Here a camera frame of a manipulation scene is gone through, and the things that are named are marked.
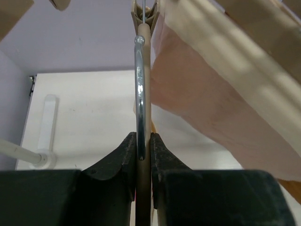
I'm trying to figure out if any white clothes rack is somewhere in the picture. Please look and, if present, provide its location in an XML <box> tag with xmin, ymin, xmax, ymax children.
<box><xmin>0</xmin><ymin>95</ymin><xmax>59</xmax><ymax>170</ymax></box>

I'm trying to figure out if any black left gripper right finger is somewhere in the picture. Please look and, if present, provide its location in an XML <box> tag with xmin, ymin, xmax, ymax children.
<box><xmin>150</xmin><ymin>133</ymin><xmax>295</xmax><ymax>226</ymax></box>

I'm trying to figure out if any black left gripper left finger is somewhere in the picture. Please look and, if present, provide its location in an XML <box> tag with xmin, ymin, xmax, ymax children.
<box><xmin>0</xmin><ymin>132</ymin><xmax>136</xmax><ymax>226</ymax></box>

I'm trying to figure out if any cream beige underwear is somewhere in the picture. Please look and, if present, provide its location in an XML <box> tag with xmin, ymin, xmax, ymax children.
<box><xmin>150</xmin><ymin>117</ymin><xmax>301</xmax><ymax>205</ymax></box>

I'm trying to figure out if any pink underwear on rack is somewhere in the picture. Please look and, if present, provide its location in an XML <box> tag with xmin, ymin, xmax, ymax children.
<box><xmin>150</xmin><ymin>0</ymin><xmax>301</xmax><ymax>183</ymax></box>

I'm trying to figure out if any beige hanger with pink underwear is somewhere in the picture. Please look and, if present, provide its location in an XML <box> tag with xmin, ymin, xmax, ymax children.
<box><xmin>217</xmin><ymin>0</ymin><xmax>301</xmax><ymax>82</ymax></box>

